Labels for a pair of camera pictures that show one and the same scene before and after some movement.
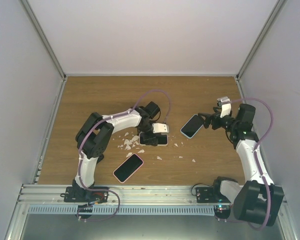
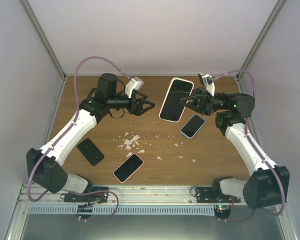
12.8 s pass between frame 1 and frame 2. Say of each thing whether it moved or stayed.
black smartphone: moved
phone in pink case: stayed
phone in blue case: stayed
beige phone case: moved
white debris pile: stayed
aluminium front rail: stayed
